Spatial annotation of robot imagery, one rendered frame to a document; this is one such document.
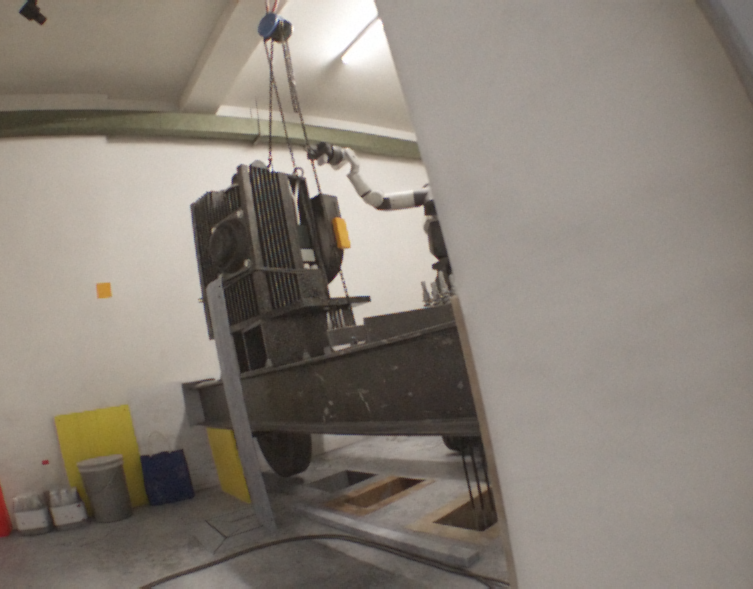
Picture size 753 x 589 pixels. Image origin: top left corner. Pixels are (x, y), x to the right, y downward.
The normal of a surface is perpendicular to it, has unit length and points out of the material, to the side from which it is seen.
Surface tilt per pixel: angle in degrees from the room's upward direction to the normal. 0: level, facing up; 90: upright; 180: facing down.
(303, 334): 90
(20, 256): 90
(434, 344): 90
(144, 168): 90
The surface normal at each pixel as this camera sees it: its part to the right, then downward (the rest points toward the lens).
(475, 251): -0.77, 0.09
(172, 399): 0.59, -0.24
